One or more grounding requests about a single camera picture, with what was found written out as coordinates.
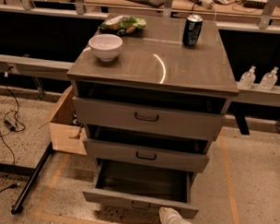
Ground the grey bottom drawer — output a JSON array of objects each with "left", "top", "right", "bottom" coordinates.
[{"left": 83, "top": 159, "right": 198, "bottom": 218}]

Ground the grey drawer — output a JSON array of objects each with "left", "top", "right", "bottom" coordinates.
[
  {"left": 73, "top": 97, "right": 222, "bottom": 140},
  {"left": 83, "top": 159, "right": 198, "bottom": 218},
  {"left": 83, "top": 138, "right": 209, "bottom": 173}
]

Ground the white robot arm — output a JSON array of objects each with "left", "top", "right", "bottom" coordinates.
[{"left": 158, "top": 206, "right": 192, "bottom": 224}]

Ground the grey middle drawer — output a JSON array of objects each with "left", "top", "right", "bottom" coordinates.
[{"left": 83, "top": 138, "right": 209, "bottom": 173}]

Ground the grey top drawer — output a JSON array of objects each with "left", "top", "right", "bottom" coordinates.
[{"left": 73, "top": 97, "right": 222, "bottom": 140}]

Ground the grey wooden drawer cabinet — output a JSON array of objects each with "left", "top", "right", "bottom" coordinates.
[{"left": 63, "top": 12, "right": 242, "bottom": 184}]

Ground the cardboard box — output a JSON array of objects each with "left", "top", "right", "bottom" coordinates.
[{"left": 41, "top": 87, "right": 86, "bottom": 155}]

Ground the black metal floor bar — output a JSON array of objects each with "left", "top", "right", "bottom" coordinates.
[{"left": 11, "top": 143, "right": 53, "bottom": 215}]

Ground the left clear sanitizer bottle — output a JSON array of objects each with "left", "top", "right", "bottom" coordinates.
[{"left": 239, "top": 66, "right": 256, "bottom": 89}]

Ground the clear sanitizer bottle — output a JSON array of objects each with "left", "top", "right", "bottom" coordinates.
[
  {"left": 260, "top": 67, "right": 279, "bottom": 89},
  {"left": 239, "top": 66, "right": 256, "bottom": 89}
]

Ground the right clear sanitizer bottle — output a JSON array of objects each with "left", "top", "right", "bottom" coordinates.
[{"left": 260, "top": 67, "right": 279, "bottom": 89}]

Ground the white ceramic bowl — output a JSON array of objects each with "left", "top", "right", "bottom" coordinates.
[{"left": 88, "top": 34, "right": 123, "bottom": 61}]

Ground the blue soda can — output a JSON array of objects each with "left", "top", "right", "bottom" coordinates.
[{"left": 182, "top": 14, "right": 204, "bottom": 47}]

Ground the green chip bag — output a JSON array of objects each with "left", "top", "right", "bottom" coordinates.
[{"left": 99, "top": 16, "right": 146, "bottom": 35}]

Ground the black floor cable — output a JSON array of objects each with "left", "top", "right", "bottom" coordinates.
[{"left": 0, "top": 182, "right": 21, "bottom": 203}]

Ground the black power adapter cable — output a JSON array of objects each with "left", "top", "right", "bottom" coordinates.
[{"left": 0, "top": 86, "right": 28, "bottom": 166}]

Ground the metal rail frame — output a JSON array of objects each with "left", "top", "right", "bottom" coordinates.
[{"left": 0, "top": 54, "right": 73, "bottom": 81}]

